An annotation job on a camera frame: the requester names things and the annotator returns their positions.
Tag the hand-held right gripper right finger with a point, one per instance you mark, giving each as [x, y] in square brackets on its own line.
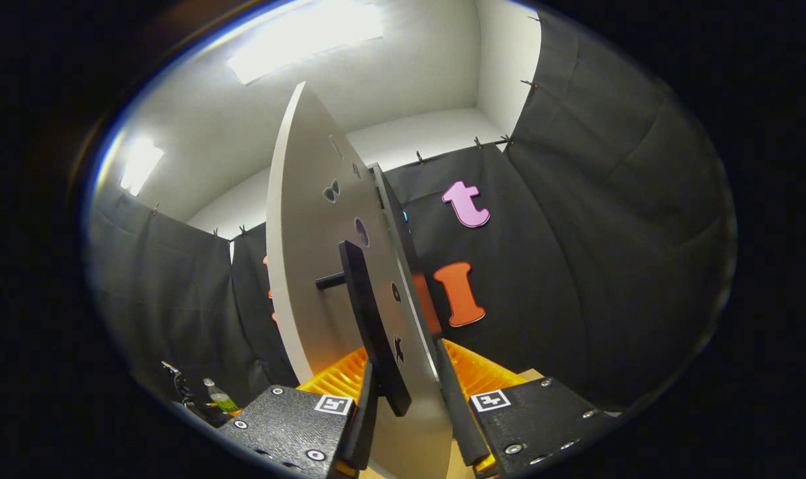
[456, 412]

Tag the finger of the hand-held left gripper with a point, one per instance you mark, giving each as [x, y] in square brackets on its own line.
[209, 416]

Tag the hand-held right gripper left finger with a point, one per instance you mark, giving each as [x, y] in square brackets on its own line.
[361, 432]

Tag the green label bottle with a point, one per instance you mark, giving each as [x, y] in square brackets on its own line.
[223, 400]

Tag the beige cabinet door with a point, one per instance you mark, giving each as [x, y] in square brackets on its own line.
[309, 233]

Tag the grey cabinet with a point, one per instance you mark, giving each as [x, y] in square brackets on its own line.
[393, 213]

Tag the black backdrop cloth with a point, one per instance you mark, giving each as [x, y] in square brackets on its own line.
[576, 233]

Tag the small ceiling light panel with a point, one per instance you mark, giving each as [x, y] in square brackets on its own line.
[141, 166]

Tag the large ceiling light panel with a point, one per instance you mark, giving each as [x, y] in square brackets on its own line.
[303, 40]

